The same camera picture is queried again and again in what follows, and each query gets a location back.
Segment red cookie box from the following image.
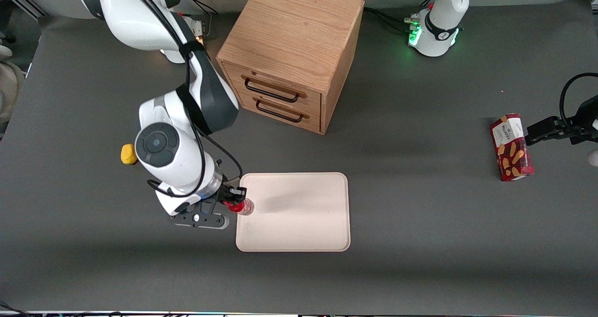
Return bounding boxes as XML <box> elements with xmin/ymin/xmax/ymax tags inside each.
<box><xmin>490</xmin><ymin>113</ymin><xmax>535</xmax><ymax>182</ymax></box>

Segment red coke bottle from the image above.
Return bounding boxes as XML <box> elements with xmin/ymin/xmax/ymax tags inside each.
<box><xmin>223</xmin><ymin>197</ymin><xmax>255</xmax><ymax>216</ymax></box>

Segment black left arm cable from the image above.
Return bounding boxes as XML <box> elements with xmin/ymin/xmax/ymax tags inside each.
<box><xmin>559</xmin><ymin>72</ymin><xmax>598</xmax><ymax>127</ymax></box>

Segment black base cables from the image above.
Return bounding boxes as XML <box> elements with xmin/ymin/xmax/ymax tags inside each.
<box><xmin>363</xmin><ymin>0</ymin><xmax>437</xmax><ymax>35</ymax></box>
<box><xmin>180</xmin><ymin>0</ymin><xmax>221</xmax><ymax>17</ymax></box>

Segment beige round object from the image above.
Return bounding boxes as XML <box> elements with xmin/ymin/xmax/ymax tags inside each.
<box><xmin>0</xmin><ymin>60</ymin><xmax>25</xmax><ymax>124</ymax></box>

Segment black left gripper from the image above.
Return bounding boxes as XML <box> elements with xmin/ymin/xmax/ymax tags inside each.
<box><xmin>525</xmin><ymin>96</ymin><xmax>598</xmax><ymax>146</ymax></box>

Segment dark grey table cover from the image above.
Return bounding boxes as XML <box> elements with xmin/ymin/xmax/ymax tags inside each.
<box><xmin>0</xmin><ymin>0</ymin><xmax>598</xmax><ymax>314</ymax></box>

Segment cream plastic tray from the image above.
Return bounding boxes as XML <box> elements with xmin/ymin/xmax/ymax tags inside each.
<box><xmin>235</xmin><ymin>172</ymin><xmax>351</xmax><ymax>252</ymax></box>

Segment yellow toy lemon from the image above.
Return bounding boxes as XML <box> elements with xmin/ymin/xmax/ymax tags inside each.
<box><xmin>121</xmin><ymin>143</ymin><xmax>138</xmax><ymax>166</ymax></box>

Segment black left base cables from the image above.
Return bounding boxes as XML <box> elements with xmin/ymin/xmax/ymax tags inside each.
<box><xmin>363</xmin><ymin>0</ymin><xmax>437</xmax><ymax>35</ymax></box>

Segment wooden drawer front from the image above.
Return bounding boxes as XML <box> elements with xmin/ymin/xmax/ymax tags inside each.
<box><xmin>235</xmin><ymin>89</ymin><xmax>322</xmax><ymax>134</ymax></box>
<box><xmin>222</xmin><ymin>62</ymin><xmax>323</xmax><ymax>108</ymax></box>

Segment black metal drawer handle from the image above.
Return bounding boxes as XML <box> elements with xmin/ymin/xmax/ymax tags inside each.
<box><xmin>242</xmin><ymin>75</ymin><xmax>307</xmax><ymax>104</ymax></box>
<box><xmin>253</xmin><ymin>97</ymin><xmax>310</xmax><ymax>123</ymax></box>

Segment grey right base connector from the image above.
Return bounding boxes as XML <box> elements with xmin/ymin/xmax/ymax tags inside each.
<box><xmin>186</xmin><ymin>18</ymin><xmax>206</xmax><ymax>40</ymax></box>

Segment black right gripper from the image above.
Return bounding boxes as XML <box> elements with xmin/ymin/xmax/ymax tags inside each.
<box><xmin>188</xmin><ymin>185</ymin><xmax>248</xmax><ymax>216</ymax></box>

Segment black right base cables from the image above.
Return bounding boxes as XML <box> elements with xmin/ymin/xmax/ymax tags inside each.
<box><xmin>180</xmin><ymin>0</ymin><xmax>221</xmax><ymax>17</ymax></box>

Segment wooden drawer cabinet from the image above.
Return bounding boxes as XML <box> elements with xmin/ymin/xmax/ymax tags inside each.
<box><xmin>216</xmin><ymin>0</ymin><xmax>365</xmax><ymax>136</ymax></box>

